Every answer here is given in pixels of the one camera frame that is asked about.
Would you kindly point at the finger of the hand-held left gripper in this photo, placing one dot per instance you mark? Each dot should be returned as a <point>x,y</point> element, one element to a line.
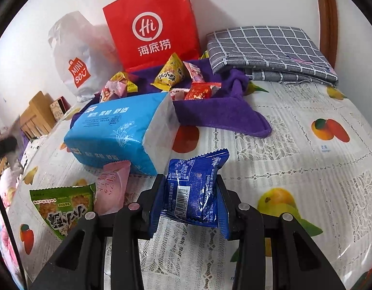
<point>4,145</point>

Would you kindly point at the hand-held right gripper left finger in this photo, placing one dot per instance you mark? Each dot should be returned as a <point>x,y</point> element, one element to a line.
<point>153,214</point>

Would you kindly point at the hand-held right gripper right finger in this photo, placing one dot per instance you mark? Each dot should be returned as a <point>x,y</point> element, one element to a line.
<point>223,217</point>

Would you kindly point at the blue snack packet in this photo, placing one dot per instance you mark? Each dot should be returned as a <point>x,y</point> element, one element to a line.
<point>192,187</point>

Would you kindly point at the pale pink snack packet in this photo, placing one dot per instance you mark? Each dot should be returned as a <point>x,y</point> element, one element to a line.
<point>112,187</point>

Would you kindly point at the green snack packet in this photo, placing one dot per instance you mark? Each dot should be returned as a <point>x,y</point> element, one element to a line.
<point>65,211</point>

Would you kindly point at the pink and orange snack packet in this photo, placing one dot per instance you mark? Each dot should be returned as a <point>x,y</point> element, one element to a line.
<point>109,94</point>

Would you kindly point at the white and red snack packet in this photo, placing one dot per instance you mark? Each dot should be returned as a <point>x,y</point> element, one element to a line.
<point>178,93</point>

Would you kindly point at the pink and yellow snack packet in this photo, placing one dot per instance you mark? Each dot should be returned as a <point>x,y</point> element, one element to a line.
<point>125,81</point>

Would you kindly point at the long pink snack packet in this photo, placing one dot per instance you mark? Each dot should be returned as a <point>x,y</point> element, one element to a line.
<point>194,72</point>

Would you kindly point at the patterned box with red edge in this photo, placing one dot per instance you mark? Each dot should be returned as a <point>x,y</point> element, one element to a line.
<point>59,108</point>

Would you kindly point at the pink floral cloth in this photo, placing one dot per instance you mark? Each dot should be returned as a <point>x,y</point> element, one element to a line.
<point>4,217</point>

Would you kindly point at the fruit print tablecloth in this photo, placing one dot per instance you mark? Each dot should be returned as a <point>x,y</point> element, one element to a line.
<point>294,163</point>

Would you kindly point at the blue tissue pack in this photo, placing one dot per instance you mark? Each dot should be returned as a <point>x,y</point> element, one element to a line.
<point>113,133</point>

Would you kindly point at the purple towel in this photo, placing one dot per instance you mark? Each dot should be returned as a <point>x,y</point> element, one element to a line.
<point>210,108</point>

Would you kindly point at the white plastic shopping bag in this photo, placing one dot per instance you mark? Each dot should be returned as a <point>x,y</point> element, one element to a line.
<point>80,60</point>

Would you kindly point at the small yellow packet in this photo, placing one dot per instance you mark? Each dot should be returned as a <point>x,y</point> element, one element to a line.
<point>204,56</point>

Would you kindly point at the grey plaid folded cloth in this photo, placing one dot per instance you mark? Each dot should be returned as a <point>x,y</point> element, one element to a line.
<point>273,54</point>

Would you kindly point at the red paper bag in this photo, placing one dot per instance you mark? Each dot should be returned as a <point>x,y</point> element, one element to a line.
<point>152,27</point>

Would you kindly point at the brown wooden frame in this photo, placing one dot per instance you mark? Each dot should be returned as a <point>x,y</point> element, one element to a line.
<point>328,12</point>

